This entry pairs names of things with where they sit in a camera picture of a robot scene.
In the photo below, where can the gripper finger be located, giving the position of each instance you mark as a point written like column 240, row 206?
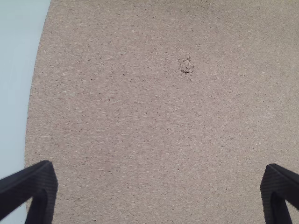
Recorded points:
column 275, row 184
column 42, row 179

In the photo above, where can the cork mat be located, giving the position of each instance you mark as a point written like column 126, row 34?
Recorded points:
column 151, row 116

